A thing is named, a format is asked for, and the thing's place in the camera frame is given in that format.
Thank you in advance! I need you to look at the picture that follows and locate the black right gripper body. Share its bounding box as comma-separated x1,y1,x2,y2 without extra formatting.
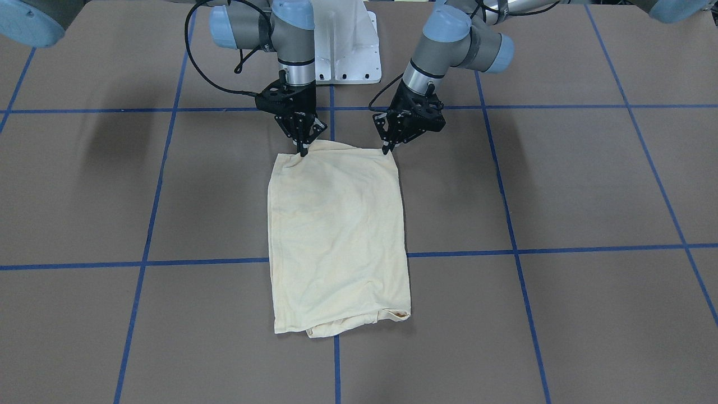
264,80,328,148

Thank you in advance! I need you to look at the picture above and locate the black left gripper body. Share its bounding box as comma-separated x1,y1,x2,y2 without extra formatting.
374,82,446,148

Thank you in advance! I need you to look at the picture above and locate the cream long-sleeve printed shirt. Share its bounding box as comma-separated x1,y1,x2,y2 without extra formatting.
267,140,411,338

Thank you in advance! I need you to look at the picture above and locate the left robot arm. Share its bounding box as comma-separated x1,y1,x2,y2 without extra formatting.
374,1,716,153

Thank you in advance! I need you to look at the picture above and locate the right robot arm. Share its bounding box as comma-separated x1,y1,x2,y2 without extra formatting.
1,1,326,156

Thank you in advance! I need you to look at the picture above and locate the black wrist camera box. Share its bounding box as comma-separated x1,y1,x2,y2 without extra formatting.
254,89,297,115

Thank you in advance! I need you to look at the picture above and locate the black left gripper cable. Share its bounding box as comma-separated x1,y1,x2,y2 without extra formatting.
368,73,406,113

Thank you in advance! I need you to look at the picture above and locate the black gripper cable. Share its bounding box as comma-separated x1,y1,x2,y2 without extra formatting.
184,0,264,97
368,73,406,113

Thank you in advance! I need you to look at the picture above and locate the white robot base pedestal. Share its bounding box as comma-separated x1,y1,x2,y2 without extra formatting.
312,1,382,85

